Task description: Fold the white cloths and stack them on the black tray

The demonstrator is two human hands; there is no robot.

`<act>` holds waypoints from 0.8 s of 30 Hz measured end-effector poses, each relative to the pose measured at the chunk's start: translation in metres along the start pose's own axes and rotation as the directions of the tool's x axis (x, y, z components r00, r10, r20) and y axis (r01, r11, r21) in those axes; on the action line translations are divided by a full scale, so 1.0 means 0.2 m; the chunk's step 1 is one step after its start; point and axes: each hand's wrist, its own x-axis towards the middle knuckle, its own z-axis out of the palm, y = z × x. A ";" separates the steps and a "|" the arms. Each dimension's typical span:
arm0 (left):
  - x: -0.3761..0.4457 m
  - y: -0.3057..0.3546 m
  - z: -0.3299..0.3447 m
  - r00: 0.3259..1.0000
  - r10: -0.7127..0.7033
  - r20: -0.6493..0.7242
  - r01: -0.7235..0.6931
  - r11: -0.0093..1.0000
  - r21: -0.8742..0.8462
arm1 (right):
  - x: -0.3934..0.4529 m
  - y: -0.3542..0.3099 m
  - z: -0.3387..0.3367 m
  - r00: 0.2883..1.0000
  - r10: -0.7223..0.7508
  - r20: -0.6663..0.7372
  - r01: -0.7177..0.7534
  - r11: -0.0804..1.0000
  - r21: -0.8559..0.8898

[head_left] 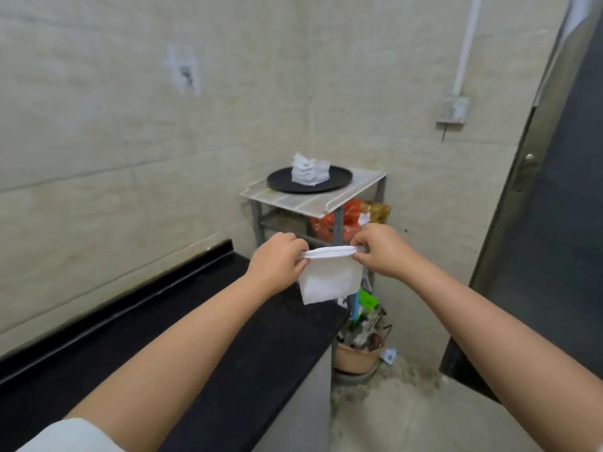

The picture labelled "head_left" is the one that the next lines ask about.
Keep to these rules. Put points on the person's right hand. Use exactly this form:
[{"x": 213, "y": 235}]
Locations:
[{"x": 384, "y": 251}]

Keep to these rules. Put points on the person's left hand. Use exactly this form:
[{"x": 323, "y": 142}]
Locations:
[{"x": 275, "y": 264}]

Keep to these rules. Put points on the person's left fingers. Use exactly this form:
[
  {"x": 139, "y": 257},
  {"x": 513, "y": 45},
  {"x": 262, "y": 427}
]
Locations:
[{"x": 301, "y": 255}]

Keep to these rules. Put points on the person's right fingers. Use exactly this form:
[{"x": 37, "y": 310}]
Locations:
[{"x": 360, "y": 247}]

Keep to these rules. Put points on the white napkin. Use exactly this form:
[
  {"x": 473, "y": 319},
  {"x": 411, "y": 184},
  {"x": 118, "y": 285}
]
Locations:
[{"x": 329, "y": 277}]

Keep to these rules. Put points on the person's right forearm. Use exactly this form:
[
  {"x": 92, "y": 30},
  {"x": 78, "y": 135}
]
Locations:
[{"x": 499, "y": 343}]

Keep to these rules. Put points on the person's left forearm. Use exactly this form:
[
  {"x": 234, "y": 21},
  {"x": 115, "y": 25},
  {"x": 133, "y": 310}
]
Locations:
[{"x": 183, "y": 353}]

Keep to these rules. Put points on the orange plastic bag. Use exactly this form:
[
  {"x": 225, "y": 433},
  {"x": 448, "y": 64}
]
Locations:
[{"x": 340, "y": 223}]

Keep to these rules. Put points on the brown snack packet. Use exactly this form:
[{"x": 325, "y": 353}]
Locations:
[{"x": 379, "y": 211}]

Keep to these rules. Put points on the grey metal shelf rack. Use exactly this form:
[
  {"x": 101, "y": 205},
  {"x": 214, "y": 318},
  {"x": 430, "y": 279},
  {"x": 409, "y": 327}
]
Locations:
[{"x": 311, "y": 216}]

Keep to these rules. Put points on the green and white packet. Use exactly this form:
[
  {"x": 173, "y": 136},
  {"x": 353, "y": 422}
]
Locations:
[{"x": 365, "y": 303}]

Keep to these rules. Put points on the black round tray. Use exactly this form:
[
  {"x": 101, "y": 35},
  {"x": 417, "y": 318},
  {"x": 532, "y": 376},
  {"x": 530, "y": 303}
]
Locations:
[{"x": 309, "y": 179}]

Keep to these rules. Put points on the stack of folded white napkins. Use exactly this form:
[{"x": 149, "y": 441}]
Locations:
[{"x": 309, "y": 170}]

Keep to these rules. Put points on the brown plastic basin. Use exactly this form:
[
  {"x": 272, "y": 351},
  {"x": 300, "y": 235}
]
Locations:
[{"x": 355, "y": 357}]

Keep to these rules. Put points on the black stone counter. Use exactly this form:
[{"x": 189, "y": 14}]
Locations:
[{"x": 155, "y": 353}]

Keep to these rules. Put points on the white sleeve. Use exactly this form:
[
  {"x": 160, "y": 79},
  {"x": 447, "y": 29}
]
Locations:
[{"x": 70, "y": 437}]

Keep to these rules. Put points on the grey wall junction box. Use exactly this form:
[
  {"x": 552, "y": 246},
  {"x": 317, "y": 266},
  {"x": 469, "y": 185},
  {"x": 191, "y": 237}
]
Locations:
[{"x": 453, "y": 110}]

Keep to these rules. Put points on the dark door with metal frame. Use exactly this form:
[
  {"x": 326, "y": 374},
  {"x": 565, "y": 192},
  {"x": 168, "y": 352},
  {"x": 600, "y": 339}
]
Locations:
[{"x": 546, "y": 192}]

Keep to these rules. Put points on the white wall conduit pipe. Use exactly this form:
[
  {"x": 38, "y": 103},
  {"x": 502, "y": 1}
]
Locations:
[{"x": 467, "y": 44}]

